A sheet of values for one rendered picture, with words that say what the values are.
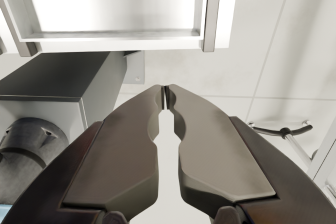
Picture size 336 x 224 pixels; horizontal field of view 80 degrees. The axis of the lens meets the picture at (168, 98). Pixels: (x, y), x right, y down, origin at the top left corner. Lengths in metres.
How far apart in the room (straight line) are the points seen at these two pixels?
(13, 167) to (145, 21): 0.39
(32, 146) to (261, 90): 1.36
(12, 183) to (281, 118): 1.65
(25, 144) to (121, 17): 0.37
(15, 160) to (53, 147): 0.09
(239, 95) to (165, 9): 1.24
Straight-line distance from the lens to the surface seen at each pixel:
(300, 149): 1.60
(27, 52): 0.38
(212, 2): 0.32
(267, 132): 1.66
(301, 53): 1.56
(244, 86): 1.49
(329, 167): 1.39
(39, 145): 0.57
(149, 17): 0.33
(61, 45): 0.38
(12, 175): 0.52
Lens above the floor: 1.21
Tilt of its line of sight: 58 degrees down
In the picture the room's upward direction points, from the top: 176 degrees clockwise
